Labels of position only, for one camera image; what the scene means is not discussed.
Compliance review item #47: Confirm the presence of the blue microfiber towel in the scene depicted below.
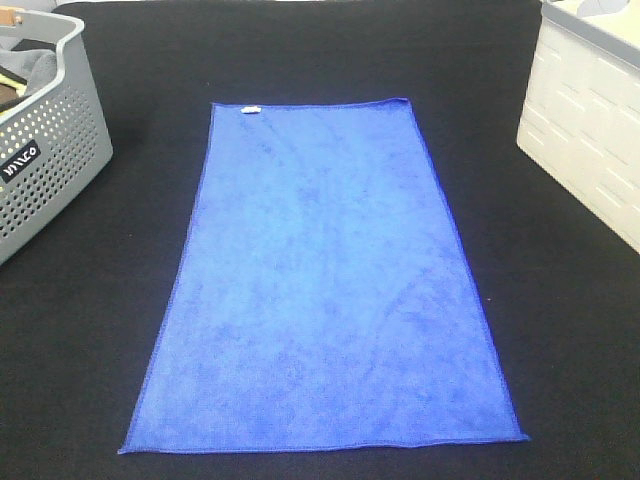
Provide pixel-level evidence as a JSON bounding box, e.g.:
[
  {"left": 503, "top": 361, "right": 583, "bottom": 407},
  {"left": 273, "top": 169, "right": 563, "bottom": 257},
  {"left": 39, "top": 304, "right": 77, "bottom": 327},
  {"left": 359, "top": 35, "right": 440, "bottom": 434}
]
[{"left": 121, "top": 98, "right": 525, "bottom": 454}]

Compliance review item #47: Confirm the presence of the black tablecloth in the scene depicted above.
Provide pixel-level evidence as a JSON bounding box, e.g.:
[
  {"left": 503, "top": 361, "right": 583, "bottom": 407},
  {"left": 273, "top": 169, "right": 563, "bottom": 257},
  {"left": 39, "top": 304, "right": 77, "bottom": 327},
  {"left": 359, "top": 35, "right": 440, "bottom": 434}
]
[{"left": 1, "top": 1, "right": 639, "bottom": 479}]

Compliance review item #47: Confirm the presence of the grey perforated plastic basket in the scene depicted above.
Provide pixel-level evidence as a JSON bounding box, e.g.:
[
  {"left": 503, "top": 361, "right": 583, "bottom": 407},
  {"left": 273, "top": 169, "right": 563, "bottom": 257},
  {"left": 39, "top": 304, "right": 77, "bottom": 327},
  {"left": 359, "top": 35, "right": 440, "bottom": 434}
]
[{"left": 1, "top": 7, "right": 113, "bottom": 260}]

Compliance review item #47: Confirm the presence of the white plastic storage bin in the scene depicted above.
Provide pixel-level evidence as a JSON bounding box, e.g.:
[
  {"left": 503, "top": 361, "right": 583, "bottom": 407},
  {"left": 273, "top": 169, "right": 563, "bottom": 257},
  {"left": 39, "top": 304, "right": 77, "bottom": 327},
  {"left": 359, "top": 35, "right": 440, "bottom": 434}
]
[{"left": 516, "top": 1, "right": 639, "bottom": 249}]

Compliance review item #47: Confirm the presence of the grey towel in basket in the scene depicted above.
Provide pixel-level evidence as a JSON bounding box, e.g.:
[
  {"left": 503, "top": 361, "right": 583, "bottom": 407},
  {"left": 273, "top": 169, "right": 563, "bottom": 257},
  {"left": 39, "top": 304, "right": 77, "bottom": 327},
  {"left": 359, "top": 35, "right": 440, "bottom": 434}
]
[{"left": 1, "top": 49, "right": 57, "bottom": 103}]

